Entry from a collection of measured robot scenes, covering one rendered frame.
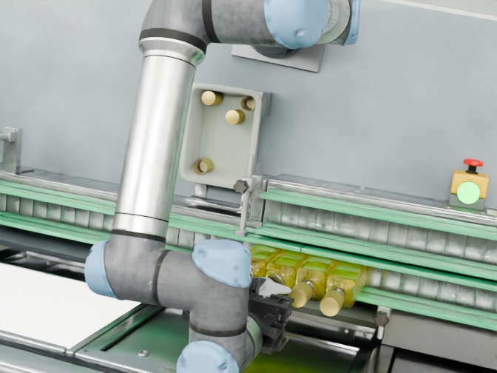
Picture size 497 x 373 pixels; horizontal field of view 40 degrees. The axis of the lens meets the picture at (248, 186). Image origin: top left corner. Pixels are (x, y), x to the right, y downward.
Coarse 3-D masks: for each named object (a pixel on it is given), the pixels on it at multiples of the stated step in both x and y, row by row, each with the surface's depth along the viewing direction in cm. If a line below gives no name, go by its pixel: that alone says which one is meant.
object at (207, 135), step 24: (192, 96) 156; (240, 96) 159; (192, 120) 158; (216, 120) 161; (192, 144) 160; (216, 144) 162; (240, 144) 160; (192, 168) 162; (216, 168) 163; (240, 168) 161
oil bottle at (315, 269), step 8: (312, 256) 138; (304, 264) 131; (312, 264) 132; (320, 264) 132; (328, 264) 133; (296, 272) 128; (304, 272) 127; (312, 272) 127; (320, 272) 127; (328, 272) 131; (296, 280) 127; (312, 280) 126; (320, 280) 126; (320, 288) 126; (312, 296) 126; (320, 296) 127
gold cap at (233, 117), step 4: (228, 112) 156; (232, 112) 155; (236, 112) 155; (240, 112) 157; (228, 116) 156; (232, 116) 155; (236, 116) 155; (240, 116) 156; (244, 116) 159; (228, 120) 156; (232, 120) 156; (236, 120) 155; (240, 120) 157; (244, 120) 159; (232, 124) 156
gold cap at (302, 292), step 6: (300, 282) 123; (294, 288) 120; (300, 288) 120; (306, 288) 121; (288, 294) 120; (294, 294) 120; (300, 294) 119; (306, 294) 119; (294, 300) 120; (300, 300) 119; (306, 300) 119; (294, 306) 120; (300, 306) 120
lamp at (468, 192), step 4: (460, 184) 141; (464, 184) 139; (468, 184) 139; (472, 184) 139; (476, 184) 140; (460, 188) 139; (464, 188) 139; (468, 188) 138; (472, 188) 138; (476, 188) 138; (460, 192) 139; (464, 192) 139; (468, 192) 138; (472, 192) 138; (476, 192) 138; (460, 196) 139; (464, 196) 139; (468, 196) 138; (472, 196) 138; (476, 196) 138; (460, 200) 140; (464, 200) 139; (468, 200) 139; (472, 200) 139; (476, 200) 139
